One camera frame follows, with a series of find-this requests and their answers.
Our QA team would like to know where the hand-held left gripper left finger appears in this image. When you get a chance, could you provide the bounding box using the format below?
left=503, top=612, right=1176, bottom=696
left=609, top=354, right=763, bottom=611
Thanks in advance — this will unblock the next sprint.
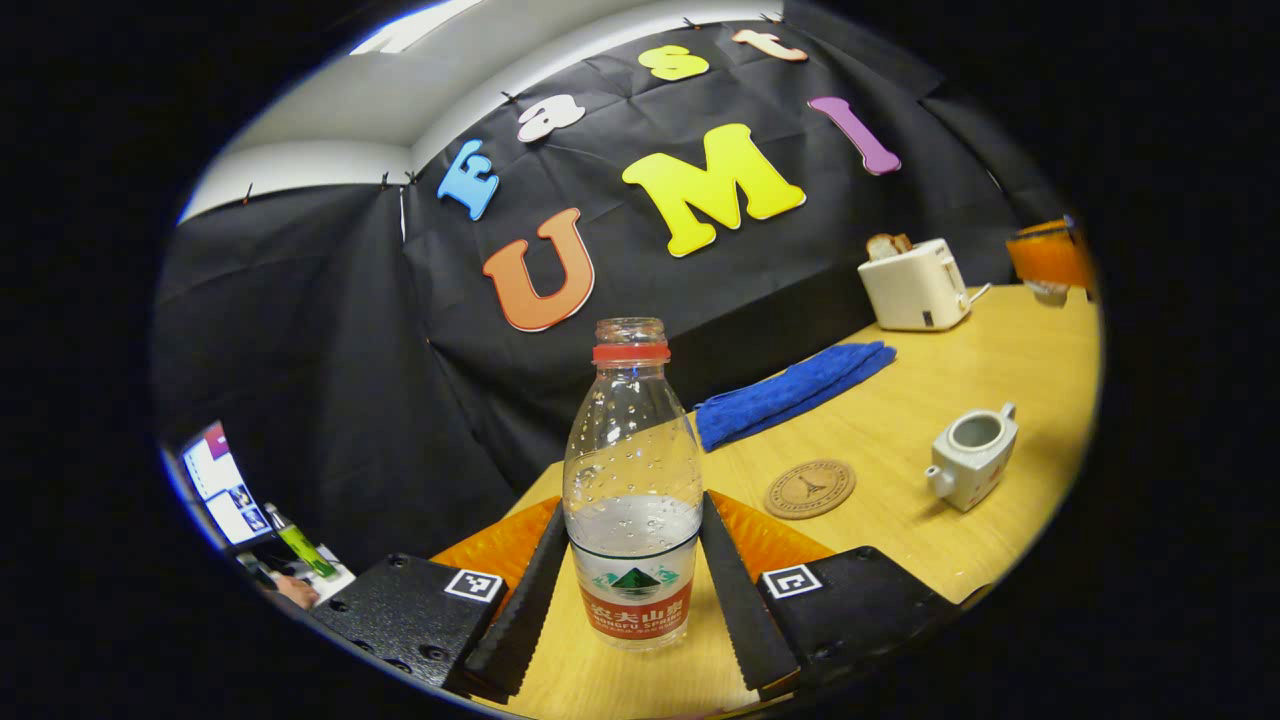
left=310, top=495, right=571, bottom=701

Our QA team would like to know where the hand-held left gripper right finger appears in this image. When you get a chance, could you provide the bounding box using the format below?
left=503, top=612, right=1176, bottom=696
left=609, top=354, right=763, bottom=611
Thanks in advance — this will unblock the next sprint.
left=697, top=490, right=961, bottom=701

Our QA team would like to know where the round wooden coaster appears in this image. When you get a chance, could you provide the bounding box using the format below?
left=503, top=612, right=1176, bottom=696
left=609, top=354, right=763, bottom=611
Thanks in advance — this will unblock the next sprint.
left=764, top=459, right=857, bottom=520

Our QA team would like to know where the clear plastic water bottle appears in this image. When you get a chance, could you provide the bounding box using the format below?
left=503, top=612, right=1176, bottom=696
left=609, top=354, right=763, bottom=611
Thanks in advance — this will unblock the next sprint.
left=562, top=317, right=704, bottom=652

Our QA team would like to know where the green drink bottle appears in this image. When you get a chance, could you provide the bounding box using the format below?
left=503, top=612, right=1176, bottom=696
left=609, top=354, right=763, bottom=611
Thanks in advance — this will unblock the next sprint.
left=265, top=503, right=339, bottom=581

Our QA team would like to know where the white toaster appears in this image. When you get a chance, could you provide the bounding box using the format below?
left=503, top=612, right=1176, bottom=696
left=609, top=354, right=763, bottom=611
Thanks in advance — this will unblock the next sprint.
left=858, top=238, right=973, bottom=332

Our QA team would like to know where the white side table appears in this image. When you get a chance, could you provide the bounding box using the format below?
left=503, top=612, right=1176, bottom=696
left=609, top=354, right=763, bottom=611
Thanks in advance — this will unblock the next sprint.
left=245, top=545, right=356, bottom=606

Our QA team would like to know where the blue towel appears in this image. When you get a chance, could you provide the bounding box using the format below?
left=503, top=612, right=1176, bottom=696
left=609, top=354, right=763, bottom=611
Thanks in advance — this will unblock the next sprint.
left=693, top=341, right=898, bottom=453

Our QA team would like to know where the black backdrop cloth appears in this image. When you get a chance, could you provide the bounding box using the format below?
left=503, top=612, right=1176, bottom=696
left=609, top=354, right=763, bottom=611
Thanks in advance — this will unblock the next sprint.
left=150, top=0, right=1066, bottom=601

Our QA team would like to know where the computer monitor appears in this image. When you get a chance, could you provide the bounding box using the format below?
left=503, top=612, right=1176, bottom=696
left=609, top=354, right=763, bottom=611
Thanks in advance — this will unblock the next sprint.
left=180, top=420, right=273, bottom=546

